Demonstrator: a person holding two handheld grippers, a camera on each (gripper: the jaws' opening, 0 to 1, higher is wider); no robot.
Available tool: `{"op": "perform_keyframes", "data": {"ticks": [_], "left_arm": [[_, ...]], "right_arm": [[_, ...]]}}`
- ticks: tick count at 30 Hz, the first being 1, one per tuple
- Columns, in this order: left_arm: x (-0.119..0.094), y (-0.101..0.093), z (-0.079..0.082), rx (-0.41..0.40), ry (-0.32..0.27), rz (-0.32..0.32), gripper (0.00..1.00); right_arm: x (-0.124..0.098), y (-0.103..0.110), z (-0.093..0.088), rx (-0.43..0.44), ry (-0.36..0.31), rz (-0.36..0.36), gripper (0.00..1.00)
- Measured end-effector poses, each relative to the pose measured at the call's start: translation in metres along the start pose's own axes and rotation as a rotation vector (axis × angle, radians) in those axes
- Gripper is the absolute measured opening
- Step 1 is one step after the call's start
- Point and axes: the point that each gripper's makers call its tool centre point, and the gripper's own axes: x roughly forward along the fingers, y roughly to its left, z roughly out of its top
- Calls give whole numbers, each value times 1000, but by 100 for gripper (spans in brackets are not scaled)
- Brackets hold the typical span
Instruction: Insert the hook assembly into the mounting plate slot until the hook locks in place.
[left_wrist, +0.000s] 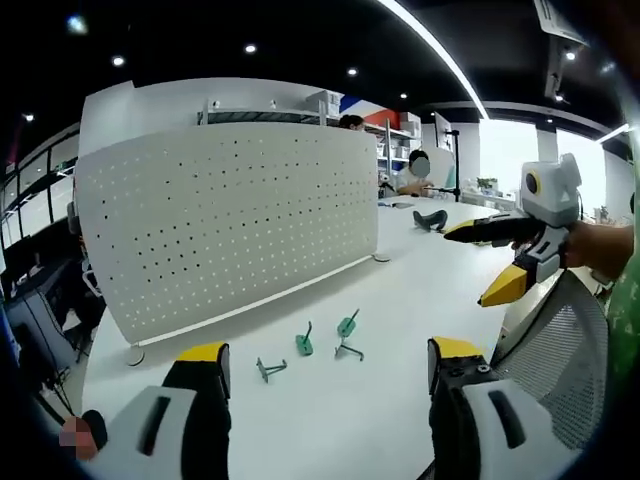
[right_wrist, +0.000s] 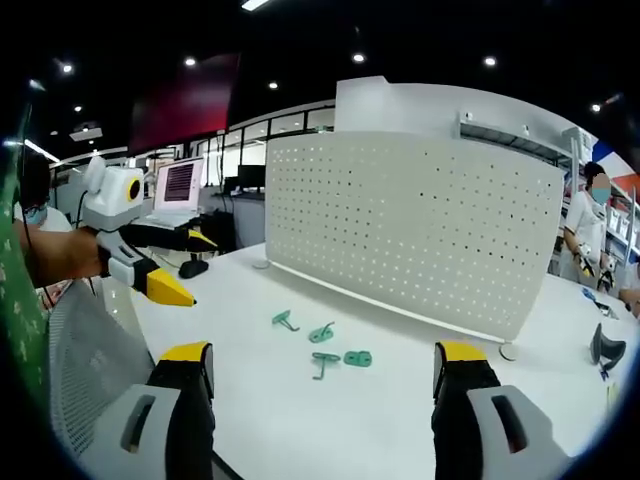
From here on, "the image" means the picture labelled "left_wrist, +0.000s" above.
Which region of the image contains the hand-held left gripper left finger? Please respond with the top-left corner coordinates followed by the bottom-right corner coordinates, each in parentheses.
top-left (98, 341), bottom-right (233, 480)

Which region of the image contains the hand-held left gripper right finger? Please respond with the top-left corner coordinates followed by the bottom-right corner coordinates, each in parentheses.
top-left (426, 336), bottom-right (557, 480)

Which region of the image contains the green and grey hook assembly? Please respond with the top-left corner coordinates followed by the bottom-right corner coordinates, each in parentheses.
top-left (333, 308), bottom-right (367, 362)

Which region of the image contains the white perforated mounting plate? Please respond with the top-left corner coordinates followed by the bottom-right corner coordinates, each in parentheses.
top-left (73, 122), bottom-right (395, 369)

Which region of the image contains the person's right hand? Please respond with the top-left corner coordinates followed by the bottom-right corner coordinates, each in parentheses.
top-left (563, 222), bottom-right (634, 281)

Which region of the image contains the black curved headband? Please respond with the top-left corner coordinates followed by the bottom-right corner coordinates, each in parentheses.
top-left (411, 209), bottom-right (448, 236)

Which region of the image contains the black clamp stand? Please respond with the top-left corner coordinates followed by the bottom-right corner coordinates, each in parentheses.
top-left (433, 128), bottom-right (462, 202)

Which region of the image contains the grey mesh office chair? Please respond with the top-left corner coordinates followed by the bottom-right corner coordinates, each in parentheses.
top-left (491, 271), bottom-right (612, 451)

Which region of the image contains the person's green sleeve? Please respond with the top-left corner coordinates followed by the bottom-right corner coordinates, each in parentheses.
top-left (602, 249), bottom-right (640, 449)

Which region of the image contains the storage shelf with boxes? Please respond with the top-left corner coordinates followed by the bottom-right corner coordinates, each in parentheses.
top-left (367, 110), bottom-right (424, 175)

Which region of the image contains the dark desk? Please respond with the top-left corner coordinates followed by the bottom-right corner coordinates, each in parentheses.
top-left (0, 249), bottom-right (104, 366)

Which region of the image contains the long ceiling light strip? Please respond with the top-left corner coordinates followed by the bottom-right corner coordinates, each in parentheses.
top-left (377, 0), bottom-right (487, 120)

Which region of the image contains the white metal shelving rack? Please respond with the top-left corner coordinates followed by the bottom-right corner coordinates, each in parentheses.
top-left (196, 97), bottom-right (346, 129)

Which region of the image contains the white partition panel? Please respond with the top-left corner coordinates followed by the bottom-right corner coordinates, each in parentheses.
top-left (78, 79), bottom-right (386, 169)

